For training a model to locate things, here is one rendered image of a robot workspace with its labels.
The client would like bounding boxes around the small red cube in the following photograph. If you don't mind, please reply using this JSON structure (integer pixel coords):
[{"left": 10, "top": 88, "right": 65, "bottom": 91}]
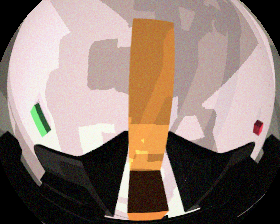
[{"left": 253, "top": 120, "right": 262, "bottom": 136}]

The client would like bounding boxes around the green rectangular block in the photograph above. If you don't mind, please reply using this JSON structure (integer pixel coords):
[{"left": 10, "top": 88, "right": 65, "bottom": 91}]
[{"left": 31, "top": 103, "right": 51, "bottom": 137}]

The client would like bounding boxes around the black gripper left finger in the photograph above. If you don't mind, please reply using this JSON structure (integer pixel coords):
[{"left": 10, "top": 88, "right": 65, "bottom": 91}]
[{"left": 34, "top": 131, "right": 129, "bottom": 217}]

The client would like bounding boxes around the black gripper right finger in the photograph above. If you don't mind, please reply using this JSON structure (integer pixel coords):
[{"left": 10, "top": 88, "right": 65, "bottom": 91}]
[{"left": 165, "top": 132, "right": 256, "bottom": 213}]

